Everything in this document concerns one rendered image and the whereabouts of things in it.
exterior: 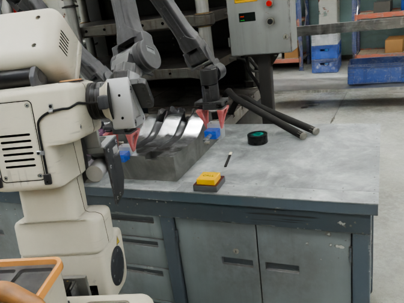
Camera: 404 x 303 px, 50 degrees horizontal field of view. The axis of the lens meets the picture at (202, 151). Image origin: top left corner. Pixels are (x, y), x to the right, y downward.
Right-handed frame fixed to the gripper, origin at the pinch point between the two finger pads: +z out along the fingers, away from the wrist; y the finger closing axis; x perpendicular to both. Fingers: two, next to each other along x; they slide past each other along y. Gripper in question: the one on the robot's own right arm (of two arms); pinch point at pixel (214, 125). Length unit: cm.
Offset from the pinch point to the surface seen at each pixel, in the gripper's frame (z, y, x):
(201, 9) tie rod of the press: -37, 24, -60
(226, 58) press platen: -9, 28, -99
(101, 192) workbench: 17.4, 36.6, 20.3
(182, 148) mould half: 6.1, 10.3, 6.2
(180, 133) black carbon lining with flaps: 5.7, 18.5, -10.0
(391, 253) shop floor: 95, -58, -79
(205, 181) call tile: 12.1, -2.2, 18.7
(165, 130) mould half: 4.7, 24.9, -10.8
